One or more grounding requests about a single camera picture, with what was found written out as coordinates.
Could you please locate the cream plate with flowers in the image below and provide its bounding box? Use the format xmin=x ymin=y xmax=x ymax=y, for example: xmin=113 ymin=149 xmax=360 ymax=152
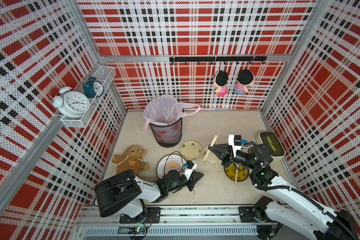
xmin=180 ymin=140 xmax=203 ymax=161

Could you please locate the doll with pink dress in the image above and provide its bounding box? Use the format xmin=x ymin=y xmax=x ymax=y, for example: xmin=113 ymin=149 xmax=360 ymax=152
xmin=213 ymin=70 xmax=228 ymax=97

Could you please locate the teal alarm clock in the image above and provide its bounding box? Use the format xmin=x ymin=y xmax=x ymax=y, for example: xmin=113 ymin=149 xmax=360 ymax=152
xmin=83 ymin=77 xmax=105 ymax=99

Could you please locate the pink plastic bin liner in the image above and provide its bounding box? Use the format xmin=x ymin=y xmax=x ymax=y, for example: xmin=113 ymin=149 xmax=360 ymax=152
xmin=141 ymin=95 xmax=202 ymax=132

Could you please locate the cream plate with black pattern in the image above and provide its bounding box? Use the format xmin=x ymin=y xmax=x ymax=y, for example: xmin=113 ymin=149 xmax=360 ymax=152
xmin=202 ymin=147 xmax=221 ymax=168

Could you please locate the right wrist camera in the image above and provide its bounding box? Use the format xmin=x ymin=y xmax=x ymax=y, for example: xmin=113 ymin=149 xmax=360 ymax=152
xmin=228 ymin=135 xmax=248 ymax=157

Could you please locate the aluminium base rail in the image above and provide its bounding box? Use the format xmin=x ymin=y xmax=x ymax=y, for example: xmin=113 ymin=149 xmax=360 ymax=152
xmin=71 ymin=205 xmax=306 ymax=240

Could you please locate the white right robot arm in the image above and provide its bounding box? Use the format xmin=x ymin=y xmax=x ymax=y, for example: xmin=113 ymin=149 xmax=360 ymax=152
xmin=208 ymin=142 xmax=359 ymax=240

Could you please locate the white box with green display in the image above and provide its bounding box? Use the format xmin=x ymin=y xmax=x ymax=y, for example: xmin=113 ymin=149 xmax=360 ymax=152
xmin=256 ymin=131 xmax=286 ymax=160

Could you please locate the white wire wall shelf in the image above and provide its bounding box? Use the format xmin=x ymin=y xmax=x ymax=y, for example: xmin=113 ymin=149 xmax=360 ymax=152
xmin=62 ymin=66 xmax=116 ymax=129

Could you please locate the white orange patterned plate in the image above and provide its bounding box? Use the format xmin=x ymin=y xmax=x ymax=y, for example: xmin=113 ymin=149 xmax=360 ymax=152
xmin=156 ymin=154 xmax=186 ymax=179

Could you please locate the white alarm clock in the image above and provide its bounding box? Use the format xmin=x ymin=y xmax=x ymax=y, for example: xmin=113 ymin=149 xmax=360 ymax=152
xmin=52 ymin=86 xmax=90 ymax=119

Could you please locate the brown teddy bear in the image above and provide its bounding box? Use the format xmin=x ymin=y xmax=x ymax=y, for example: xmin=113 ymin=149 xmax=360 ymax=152
xmin=112 ymin=145 xmax=150 ymax=176

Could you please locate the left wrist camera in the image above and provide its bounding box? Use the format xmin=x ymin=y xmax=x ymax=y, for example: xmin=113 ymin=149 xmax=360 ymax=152
xmin=183 ymin=161 xmax=198 ymax=180

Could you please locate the bare wooden chopsticks pair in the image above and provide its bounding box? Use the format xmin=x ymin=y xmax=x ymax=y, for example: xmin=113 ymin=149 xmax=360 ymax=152
xmin=234 ymin=164 xmax=239 ymax=185

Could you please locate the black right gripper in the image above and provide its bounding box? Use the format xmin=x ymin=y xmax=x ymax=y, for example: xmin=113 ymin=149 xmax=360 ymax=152
xmin=209 ymin=141 xmax=257 ymax=171

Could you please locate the black hook rail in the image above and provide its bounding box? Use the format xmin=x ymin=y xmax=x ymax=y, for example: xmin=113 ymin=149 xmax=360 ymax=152
xmin=169 ymin=56 xmax=267 ymax=63

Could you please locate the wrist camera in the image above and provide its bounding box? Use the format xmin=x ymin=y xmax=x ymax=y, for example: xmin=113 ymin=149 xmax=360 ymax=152
xmin=228 ymin=135 xmax=248 ymax=157
xmin=183 ymin=161 xmax=198 ymax=180

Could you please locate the black mesh trash bin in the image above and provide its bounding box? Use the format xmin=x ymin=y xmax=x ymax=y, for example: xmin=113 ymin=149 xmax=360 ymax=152
xmin=150 ymin=118 xmax=183 ymax=148

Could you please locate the yellow dark patterned plate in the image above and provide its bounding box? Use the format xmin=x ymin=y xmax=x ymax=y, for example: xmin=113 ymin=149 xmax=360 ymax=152
xmin=224 ymin=164 xmax=249 ymax=183

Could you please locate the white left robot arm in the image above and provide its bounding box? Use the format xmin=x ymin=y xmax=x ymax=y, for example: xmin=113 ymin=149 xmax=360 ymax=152
xmin=95 ymin=170 xmax=204 ymax=219

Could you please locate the green circuit board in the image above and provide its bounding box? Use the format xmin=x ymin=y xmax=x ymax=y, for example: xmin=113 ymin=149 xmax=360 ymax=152
xmin=128 ymin=226 xmax=147 ymax=236

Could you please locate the doll with striped shirt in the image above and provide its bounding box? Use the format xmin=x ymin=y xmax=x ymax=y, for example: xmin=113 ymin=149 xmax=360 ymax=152
xmin=234 ymin=69 xmax=255 ymax=95

